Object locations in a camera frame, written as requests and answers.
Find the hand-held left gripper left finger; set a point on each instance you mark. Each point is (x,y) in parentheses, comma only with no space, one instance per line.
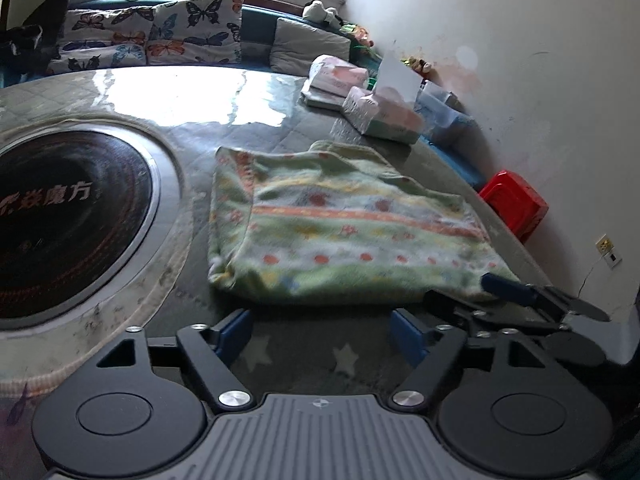
(235,332)

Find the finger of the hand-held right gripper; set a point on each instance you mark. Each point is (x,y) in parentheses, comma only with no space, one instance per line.
(505,287)
(460,307)

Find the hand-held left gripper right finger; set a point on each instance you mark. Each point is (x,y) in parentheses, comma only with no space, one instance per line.
(407,332)

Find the green patterned baby cardigan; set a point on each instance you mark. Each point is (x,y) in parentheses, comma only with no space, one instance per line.
(350,225)

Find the dark clothes pile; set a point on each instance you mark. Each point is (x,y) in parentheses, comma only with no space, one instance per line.
(30,30)

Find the grey quilted star tablecloth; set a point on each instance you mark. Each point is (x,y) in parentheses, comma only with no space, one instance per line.
(300,355)

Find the red plastic stool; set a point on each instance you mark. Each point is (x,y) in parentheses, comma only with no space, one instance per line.
(515,205)

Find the clear plastic storage box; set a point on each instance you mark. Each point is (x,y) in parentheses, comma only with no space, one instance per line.
(445,110)

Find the pink and green tissue pack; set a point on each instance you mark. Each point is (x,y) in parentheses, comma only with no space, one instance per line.
(385,120)

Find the round black induction cooktop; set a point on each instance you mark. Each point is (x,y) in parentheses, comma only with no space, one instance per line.
(65,220)

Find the small brown plush toy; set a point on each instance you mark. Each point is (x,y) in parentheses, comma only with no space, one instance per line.
(417,63)

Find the flat grey box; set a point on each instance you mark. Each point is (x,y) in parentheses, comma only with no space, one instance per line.
(320,98)

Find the green and orange plush toy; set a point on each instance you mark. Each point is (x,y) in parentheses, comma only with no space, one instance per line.
(362,35)

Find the grey pillow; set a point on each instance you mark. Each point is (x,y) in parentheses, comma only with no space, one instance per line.
(305,45)

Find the dark blue sofa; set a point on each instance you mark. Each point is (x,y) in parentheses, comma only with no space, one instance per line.
(255,30)

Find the panda plush toy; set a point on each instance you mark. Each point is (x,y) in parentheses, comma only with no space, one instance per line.
(320,10)

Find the wall power outlet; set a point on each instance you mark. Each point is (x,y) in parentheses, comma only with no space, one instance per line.
(609,250)

